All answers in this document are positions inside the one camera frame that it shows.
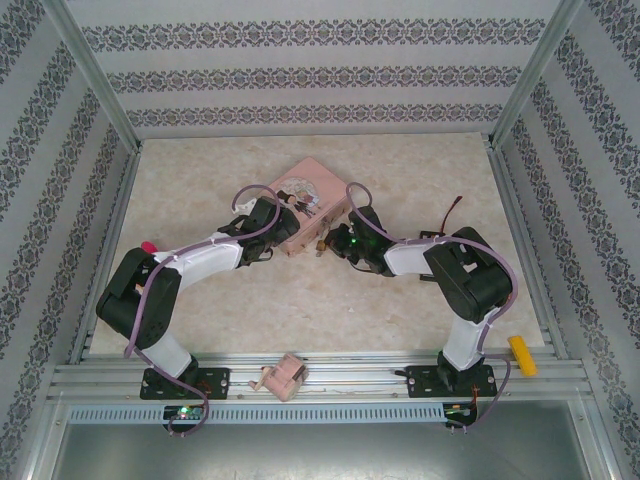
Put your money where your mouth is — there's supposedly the pink tin box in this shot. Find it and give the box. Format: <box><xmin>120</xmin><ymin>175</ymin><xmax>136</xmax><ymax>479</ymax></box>
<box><xmin>268</xmin><ymin>156</ymin><xmax>352</xmax><ymax>259</ymax></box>

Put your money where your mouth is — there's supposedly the pink wooden toy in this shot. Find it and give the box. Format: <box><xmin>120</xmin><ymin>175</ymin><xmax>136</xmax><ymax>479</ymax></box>
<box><xmin>248</xmin><ymin>352</ymin><xmax>308</xmax><ymax>403</ymax></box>

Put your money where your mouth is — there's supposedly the yellow block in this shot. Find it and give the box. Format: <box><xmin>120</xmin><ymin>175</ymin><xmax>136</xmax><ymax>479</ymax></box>
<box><xmin>506</xmin><ymin>335</ymin><xmax>541</xmax><ymax>378</ymax></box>

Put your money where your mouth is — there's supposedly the left green circuit board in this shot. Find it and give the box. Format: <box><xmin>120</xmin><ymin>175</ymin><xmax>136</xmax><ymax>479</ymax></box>
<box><xmin>164</xmin><ymin>404</ymin><xmax>204</xmax><ymax>421</ymax></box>

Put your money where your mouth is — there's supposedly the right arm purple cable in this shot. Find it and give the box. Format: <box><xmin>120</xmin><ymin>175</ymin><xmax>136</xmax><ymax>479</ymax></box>
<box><xmin>344</xmin><ymin>180</ymin><xmax>519</xmax><ymax>434</ymax></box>

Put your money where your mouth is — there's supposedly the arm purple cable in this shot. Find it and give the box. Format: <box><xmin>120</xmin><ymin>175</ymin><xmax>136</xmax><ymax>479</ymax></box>
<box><xmin>344</xmin><ymin>180</ymin><xmax>519</xmax><ymax>434</ymax></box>
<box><xmin>122</xmin><ymin>183</ymin><xmax>282</xmax><ymax>438</ymax></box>

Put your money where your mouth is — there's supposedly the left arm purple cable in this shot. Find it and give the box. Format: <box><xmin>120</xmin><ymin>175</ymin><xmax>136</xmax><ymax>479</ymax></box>
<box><xmin>122</xmin><ymin>183</ymin><xmax>282</xmax><ymax>438</ymax></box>

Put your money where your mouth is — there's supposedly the red wire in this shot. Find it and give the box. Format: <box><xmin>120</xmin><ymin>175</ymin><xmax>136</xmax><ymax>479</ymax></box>
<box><xmin>439</xmin><ymin>195</ymin><xmax>464</xmax><ymax>233</ymax></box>

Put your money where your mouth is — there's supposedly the aluminium rail frame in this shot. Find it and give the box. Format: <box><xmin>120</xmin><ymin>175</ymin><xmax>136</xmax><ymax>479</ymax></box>
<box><xmin>47</xmin><ymin>349</ymin><xmax>594</xmax><ymax>402</ymax></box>

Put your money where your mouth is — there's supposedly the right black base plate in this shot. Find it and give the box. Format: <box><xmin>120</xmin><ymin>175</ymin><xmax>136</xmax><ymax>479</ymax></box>
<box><xmin>405</xmin><ymin>364</ymin><xmax>499</xmax><ymax>399</ymax></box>

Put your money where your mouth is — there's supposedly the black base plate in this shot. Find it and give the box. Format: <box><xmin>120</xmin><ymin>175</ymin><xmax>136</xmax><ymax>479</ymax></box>
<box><xmin>405</xmin><ymin>364</ymin><xmax>499</xmax><ymax>399</ymax></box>
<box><xmin>139</xmin><ymin>367</ymin><xmax>232</xmax><ymax>402</ymax></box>

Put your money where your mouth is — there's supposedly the aluminium side rail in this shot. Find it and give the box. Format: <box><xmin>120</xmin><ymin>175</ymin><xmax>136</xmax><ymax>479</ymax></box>
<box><xmin>68</xmin><ymin>149</ymin><xmax>145</xmax><ymax>365</ymax></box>
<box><xmin>487</xmin><ymin>143</ymin><xmax>570</xmax><ymax>359</ymax></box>

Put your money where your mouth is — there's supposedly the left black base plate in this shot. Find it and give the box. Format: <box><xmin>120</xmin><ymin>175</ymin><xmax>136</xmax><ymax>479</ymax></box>
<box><xmin>139</xmin><ymin>367</ymin><xmax>232</xmax><ymax>402</ymax></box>

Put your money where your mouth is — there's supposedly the white slotted cable duct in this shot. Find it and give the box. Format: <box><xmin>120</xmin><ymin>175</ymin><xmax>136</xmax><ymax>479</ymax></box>
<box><xmin>67</xmin><ymin>403</ymin><xmax>447</xmax><ymax>424</ymax></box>

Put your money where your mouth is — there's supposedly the aluminium corner post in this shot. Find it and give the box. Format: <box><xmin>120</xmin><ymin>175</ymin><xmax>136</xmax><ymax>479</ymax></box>
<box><xmin>39</xmin><ymin>0</ymin><xmax>145</xmax><ymax>152</ymax></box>
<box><xmin>488</xmin><ymin>0</ymin><xmax>584</xmax><ymax>147</ymax></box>

